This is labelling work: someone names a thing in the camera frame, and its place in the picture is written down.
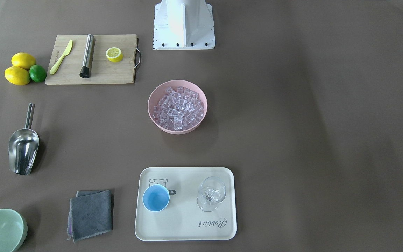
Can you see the steel ice scoop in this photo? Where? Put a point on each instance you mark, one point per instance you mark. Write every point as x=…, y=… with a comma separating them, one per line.
x=23, y=146

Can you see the clear ice cubes pile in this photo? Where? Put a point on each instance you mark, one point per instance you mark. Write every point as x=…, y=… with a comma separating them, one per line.
x=178, y=109

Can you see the blue cup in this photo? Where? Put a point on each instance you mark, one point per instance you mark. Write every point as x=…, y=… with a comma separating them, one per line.
x=156, y=198

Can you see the pink bowl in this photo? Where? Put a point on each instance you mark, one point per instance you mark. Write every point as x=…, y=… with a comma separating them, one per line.
x=160, y=91

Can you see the clear wine glass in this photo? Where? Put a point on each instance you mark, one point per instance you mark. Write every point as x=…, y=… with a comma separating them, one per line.
x=211, y=193

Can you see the cream serving tray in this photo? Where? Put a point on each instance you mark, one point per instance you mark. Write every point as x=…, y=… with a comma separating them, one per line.
x=182, y=219

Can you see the bamboo cutting board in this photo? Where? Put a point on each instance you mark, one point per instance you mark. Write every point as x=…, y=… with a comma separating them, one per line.
x=102, y=70

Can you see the half lemon slice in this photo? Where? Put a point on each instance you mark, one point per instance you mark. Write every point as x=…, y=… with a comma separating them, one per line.
x=114, y=54

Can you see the steel muddler black tip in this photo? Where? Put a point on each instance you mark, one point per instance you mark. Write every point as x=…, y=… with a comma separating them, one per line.
x=85, y=71

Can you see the grey folded cloth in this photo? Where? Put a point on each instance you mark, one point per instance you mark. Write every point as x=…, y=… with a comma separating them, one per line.
x=90, y=214

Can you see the yellow plastic knife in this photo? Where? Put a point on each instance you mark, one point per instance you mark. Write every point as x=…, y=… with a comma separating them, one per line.
x=65, y=53

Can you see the green lime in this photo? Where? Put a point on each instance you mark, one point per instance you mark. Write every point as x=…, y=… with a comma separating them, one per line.
x=37, y=73

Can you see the upper yellow lemon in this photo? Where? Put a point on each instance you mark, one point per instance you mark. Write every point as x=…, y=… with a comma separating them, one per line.
x=23, y=60

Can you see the yellow lemon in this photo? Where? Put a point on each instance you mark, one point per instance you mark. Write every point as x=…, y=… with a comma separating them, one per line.
x=23, y=60
x=17, y=75

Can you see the lower yellow lemon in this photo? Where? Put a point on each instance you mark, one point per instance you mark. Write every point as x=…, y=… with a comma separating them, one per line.
x=17, y=75

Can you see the mint green bowl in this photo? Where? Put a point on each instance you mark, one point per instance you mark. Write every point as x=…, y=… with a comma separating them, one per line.
x=13, y=230

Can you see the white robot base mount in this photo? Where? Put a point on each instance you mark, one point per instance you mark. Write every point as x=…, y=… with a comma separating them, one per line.
x=183, y=25

